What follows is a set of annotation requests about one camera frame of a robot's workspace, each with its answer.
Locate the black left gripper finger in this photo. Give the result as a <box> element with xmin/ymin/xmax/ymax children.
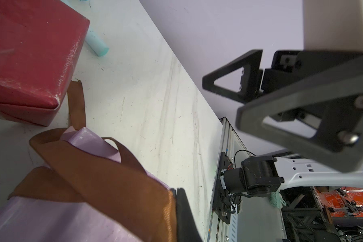
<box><xmin>171</xmin><ymin>188</ymin><xmax>203</xmax><ymax>242</ymax></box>

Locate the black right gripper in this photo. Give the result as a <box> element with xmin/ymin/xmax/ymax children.
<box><xmin>202</xmin><ymin>49</ymin><xmax>363</xmax><ymax>173</ymax></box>

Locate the brown satin ribbon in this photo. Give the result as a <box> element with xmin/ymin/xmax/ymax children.
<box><xmin>7</xmin><ymin>80</ymin><xmax>178</xmax><ymax>242</ymax></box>

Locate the small purple gift box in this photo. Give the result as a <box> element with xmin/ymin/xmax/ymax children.
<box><xmin>0</xmin><ymin>125</ymin><xmax>171</xmax><ymax>242</ymax></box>

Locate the red gift box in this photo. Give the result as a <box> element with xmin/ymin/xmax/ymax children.
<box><xmin>0</xmin><ymin>1</ymin><xmax>90</xmax><ymax>126</ymax></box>

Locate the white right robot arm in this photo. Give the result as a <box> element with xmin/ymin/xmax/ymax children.
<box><xmin>202</xmin><ymin>49</ymin><xmax>363</xmax><ymax>212</ymax></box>

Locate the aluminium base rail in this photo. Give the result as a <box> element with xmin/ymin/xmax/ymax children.
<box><xmin>204</xmin><ymin>118</ymin><xmax>285</xmax><ymax>242</ymax></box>

